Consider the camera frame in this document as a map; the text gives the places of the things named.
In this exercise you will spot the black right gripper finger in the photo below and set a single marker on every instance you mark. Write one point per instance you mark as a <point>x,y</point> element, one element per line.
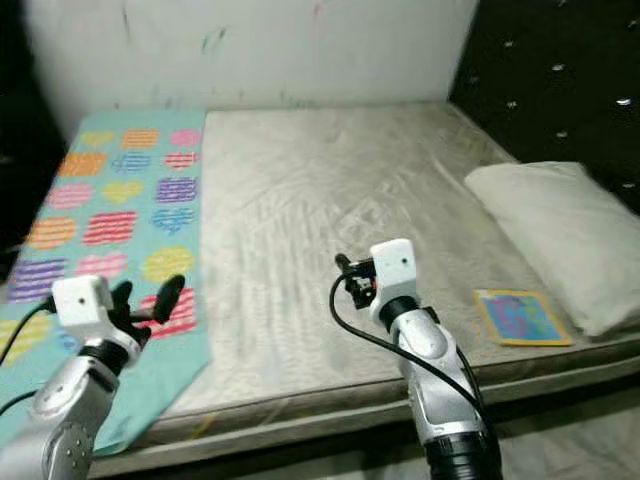
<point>343,264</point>

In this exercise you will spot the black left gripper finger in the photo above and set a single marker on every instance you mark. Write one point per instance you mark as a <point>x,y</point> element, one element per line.
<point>123,296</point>
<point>169,297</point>

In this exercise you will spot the teal heart-print blanket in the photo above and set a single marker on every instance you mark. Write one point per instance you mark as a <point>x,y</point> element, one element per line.
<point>110,200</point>

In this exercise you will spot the black tufted headboard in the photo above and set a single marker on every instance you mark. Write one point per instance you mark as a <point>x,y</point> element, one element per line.
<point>560,80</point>

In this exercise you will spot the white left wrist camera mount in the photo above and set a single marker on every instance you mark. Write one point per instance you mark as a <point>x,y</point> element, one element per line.
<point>82,300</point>

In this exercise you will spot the grey quilted mattress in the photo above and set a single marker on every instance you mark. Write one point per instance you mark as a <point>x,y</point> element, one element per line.
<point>330,220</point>

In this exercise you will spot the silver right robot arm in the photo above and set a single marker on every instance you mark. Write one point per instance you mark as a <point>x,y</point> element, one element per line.
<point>445,390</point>

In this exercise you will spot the yellow-bordered blue children's book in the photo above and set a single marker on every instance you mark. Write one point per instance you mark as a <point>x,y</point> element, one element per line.
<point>522,317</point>

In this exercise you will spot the white pillow with black lettering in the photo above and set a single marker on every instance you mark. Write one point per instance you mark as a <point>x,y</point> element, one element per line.
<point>560,230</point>

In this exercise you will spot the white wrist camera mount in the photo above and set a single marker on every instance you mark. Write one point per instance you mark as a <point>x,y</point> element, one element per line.
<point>395,265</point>
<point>82,300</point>

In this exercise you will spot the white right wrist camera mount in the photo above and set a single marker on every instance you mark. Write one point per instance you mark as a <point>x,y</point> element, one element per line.
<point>395,265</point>

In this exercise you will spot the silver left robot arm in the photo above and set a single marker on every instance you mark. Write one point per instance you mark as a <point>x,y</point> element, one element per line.
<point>60,420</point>

